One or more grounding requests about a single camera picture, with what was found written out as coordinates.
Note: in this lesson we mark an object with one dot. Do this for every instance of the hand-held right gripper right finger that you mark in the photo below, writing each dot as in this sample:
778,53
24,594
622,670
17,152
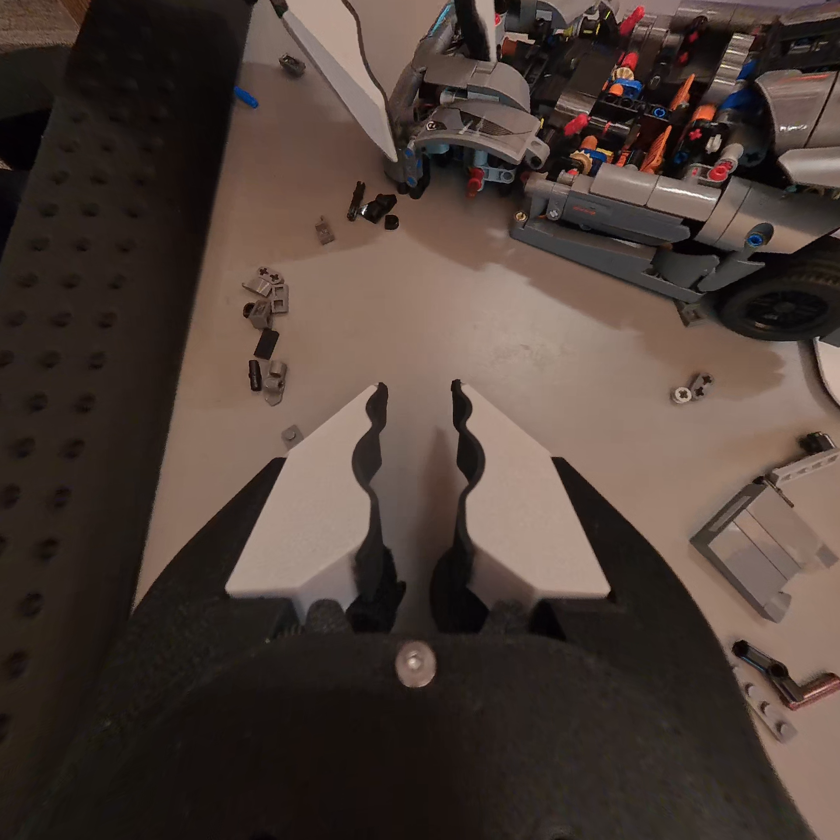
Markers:
538,525

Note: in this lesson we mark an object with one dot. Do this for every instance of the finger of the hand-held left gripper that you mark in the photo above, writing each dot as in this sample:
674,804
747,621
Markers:
334,65
489,26

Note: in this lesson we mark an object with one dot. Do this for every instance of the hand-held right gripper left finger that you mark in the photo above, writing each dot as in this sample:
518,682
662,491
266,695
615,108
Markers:
302,525

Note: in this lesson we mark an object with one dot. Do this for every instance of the grey lego car model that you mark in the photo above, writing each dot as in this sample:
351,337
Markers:
656,197

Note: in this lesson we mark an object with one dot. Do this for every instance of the dark grey lego piece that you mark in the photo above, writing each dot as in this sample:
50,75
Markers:
292,65

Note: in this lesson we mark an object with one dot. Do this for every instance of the grey two-stud lego plate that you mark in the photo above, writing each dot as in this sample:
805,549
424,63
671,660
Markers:
292,436

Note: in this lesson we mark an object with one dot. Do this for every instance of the blue lego pin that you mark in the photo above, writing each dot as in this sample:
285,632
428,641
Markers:
246,98

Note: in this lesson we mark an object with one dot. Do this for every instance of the short black lego pin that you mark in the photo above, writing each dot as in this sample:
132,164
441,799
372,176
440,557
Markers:
255,375

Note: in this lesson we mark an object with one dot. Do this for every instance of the tiny black lego piece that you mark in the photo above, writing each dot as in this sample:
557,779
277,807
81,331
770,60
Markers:
392,222

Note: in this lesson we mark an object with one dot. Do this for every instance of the black smooth lego tile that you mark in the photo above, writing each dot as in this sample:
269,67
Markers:
266,343

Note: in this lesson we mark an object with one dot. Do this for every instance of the grey two-hole lego liftarm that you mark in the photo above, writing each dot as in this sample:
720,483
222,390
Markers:
682,395

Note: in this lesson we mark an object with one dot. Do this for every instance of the grey lego panel assembly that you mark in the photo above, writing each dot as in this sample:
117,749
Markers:
754,544

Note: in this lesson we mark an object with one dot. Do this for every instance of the grey lego plate cross holes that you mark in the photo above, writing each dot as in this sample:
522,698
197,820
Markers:
268,273

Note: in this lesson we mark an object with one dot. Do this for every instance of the grey lego piece square holes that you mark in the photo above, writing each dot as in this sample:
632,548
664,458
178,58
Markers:
281,300

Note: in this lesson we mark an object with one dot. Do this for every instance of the light grey curved lego slope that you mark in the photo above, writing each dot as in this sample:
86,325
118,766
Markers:
256,287

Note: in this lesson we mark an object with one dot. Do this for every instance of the black bent lego liftarm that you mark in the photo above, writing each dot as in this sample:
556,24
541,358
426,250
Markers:
761,663

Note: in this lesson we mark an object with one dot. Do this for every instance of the long grey studded lego plate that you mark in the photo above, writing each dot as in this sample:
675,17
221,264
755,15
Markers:
778,725

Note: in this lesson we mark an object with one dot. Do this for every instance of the white rounded board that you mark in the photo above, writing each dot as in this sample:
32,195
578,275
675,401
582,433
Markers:
830,374

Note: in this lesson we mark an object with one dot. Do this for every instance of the small grey lego bracket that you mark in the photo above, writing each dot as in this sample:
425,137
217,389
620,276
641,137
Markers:
325,231

